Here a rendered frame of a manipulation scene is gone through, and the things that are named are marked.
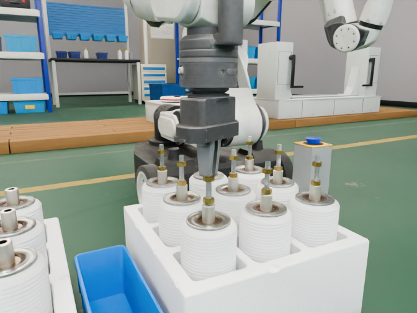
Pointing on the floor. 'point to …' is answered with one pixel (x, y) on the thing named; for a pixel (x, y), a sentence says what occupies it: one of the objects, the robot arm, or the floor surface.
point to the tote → (165, 90)
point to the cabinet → (157, 71)
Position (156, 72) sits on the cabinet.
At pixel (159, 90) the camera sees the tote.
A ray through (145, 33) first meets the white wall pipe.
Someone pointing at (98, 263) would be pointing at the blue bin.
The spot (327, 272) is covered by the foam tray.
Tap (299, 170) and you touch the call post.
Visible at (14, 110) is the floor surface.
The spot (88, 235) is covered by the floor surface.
